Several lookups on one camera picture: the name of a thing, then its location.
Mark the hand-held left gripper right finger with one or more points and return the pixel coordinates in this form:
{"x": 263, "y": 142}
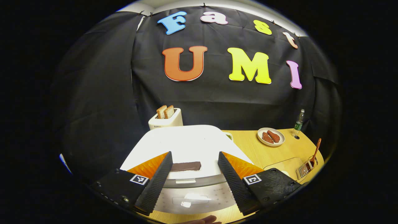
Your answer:
{"x": 234, "y": 183}

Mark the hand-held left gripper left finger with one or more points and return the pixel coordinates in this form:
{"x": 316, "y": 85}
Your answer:
{"x": 155, "y": 183}

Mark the clear rice box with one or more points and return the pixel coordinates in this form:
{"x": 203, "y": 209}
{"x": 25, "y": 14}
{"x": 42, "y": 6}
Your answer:
{"x": 286, "y": 166}

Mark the white rice cooker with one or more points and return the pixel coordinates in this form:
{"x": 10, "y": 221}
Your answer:
{"x": 192, "y": 143}

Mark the brown wooden spoon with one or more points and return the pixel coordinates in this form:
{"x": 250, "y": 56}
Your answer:
{"x": 314, "y": 154}

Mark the white divided bean dish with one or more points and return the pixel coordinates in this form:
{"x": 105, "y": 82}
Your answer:
{"x": 229, "y": 135}

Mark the white round plate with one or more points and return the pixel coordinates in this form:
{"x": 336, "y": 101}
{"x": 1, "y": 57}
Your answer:
{"x": 271, "y": 144}

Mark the brown meat piece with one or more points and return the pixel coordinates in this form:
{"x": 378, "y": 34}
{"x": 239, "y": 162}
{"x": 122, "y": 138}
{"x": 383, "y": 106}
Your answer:
{"x": 267, "y": 137}
{"x": 274, "y": 136}

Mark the white toaster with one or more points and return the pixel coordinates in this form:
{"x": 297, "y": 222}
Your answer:
{"x": 164, "y": 123}

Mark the toast slice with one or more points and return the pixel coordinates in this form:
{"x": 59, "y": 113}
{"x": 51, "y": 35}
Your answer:
{"x": 161, "y": 112}
{"x": 169, "y": 112}

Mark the clear plastic water bottle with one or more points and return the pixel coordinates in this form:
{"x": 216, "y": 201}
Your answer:
{"x": 298, "y": 124}

